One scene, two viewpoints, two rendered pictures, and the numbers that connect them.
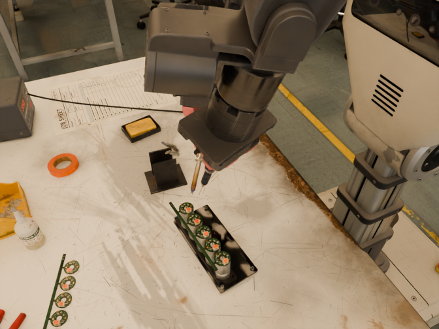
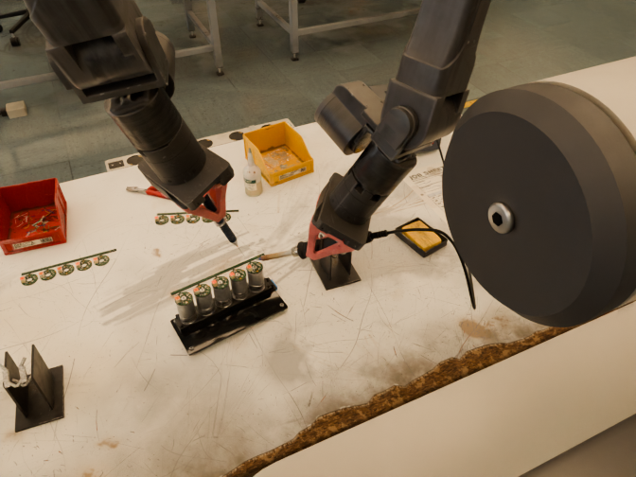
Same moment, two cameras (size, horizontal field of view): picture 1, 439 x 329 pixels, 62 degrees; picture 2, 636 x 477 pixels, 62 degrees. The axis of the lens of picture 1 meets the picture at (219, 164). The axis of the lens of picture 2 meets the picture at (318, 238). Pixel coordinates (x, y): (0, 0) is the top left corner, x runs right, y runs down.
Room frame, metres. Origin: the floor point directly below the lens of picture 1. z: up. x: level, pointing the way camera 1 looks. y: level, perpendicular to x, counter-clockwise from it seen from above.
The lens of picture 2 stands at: (0.47, -0.50, 1.38)
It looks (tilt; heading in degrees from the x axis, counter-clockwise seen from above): 42 degrees down; 89
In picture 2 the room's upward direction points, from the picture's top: straight up
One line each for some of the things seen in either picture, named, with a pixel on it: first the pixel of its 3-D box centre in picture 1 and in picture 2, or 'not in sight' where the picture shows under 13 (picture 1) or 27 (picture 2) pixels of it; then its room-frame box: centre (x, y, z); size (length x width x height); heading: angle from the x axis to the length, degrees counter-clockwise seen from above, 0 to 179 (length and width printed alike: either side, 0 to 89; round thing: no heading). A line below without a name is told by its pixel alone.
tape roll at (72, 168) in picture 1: (63, 164); not in sight; (0.53, 0.33, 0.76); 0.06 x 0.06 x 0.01
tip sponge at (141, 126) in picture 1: (140, 128); (420, 236); (0.65, 0.18, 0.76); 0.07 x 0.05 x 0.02; 125
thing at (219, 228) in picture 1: (213, 245); (230, 315); (0.34, 0.01, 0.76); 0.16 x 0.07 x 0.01; 32
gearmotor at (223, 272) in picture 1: (222, 266); (186, 309); (0.28, 0.00, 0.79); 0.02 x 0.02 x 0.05
